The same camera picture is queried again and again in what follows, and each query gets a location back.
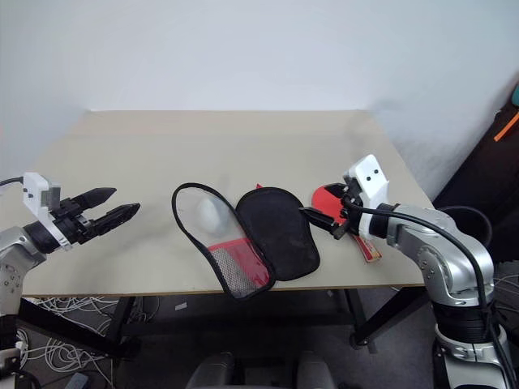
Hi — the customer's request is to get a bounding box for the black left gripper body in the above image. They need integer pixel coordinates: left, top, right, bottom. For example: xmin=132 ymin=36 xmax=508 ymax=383
xmin=52 ymin=195 xmax=101 ymax=246

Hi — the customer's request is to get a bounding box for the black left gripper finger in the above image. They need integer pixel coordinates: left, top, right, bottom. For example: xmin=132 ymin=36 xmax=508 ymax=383
xmin=94 ymin=203 xmax=142 ymax=237
xmin=71 ymin=186 xmax=118 ymax=212

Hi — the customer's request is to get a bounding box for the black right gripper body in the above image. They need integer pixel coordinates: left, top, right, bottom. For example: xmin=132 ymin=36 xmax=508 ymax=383
xmin=330 ymin=182 xmax=366 ymax=241

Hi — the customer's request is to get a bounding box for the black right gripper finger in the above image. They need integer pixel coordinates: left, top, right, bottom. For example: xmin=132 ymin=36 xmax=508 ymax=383
xmin=298 ymin=206 xmax=338 ymax=233
xmin=324 ymin=182 xmax=350 ymax=200

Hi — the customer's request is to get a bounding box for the red table tennis paddle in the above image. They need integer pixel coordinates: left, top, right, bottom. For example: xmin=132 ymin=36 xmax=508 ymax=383
xmin=311 ymin=182 xmax=384 ymax=266

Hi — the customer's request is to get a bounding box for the red and black fabric bag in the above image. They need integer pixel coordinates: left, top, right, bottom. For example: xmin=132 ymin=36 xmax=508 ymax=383
xmin=170 ymin=182 xmax=322 ymax=301

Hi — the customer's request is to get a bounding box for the dark cabinet with orange strip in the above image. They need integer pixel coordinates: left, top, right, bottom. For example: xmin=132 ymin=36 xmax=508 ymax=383
xmin=431 ymin=71 xmax=519 ymax=264

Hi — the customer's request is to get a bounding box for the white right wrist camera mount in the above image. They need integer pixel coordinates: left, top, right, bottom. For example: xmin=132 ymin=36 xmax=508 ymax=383
xmin=343 ymin=154 xmax=392 ymax=239

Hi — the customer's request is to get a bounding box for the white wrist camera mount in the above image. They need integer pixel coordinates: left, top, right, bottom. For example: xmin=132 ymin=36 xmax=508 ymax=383
xmin=343 ymin=154 xmax=392 ymax=239
xmin=22 ymin=172 xmax=79 ymax=250

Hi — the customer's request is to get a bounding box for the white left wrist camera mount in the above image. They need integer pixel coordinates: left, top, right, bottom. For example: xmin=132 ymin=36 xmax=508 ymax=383
xmin=22 ymin=172 xmax=79 ymax=250

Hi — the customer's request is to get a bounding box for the black metal table frame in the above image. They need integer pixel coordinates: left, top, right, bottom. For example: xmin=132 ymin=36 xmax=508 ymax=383
xmin=16 ymin=283 xmax=427 ymax=360

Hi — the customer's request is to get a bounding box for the white floor cable tangle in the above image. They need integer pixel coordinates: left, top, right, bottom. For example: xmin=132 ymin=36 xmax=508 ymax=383
xmin=15 ymin=295 xmax=122 ymax=389

